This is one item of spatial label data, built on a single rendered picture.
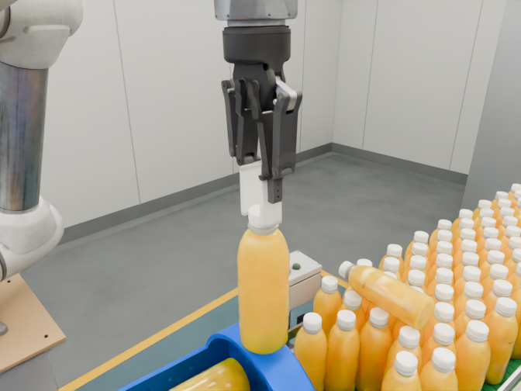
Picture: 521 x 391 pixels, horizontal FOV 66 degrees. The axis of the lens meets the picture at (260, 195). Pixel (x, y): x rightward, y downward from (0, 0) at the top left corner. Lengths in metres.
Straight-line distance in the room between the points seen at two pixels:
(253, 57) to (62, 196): 3.21
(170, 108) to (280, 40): 3.43
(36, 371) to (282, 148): 0.93
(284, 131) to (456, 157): 4.62
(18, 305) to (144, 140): 2.67
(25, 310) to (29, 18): 0.73
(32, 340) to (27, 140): 0.47
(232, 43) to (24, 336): 0.91
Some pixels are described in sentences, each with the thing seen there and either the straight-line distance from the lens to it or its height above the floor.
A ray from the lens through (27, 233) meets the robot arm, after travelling 1.15.
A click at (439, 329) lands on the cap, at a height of 1.12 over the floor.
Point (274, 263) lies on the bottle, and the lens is 0.53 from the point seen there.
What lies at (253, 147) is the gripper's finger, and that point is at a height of 1.55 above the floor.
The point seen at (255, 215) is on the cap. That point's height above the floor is 1.47.
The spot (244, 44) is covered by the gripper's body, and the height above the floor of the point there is 1.68.
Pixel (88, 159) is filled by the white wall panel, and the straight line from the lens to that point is 3.57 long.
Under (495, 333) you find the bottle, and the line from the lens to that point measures 1.10.
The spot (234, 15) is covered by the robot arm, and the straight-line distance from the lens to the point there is 0.43.
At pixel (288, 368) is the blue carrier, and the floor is 1.22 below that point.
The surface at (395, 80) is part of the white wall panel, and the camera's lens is 5.19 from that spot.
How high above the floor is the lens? 1.70
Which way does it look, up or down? 23 degrees down
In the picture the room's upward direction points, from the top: straight up
